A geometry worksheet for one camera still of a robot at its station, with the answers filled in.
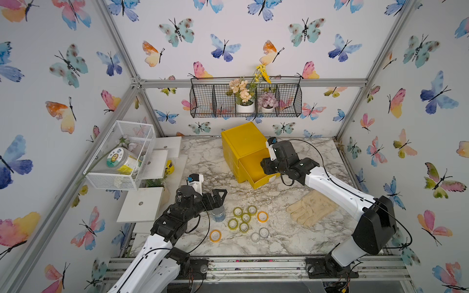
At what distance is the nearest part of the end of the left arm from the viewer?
57 cm

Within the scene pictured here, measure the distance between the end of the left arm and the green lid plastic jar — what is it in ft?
0.71

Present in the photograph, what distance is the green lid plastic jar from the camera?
2.09 ft
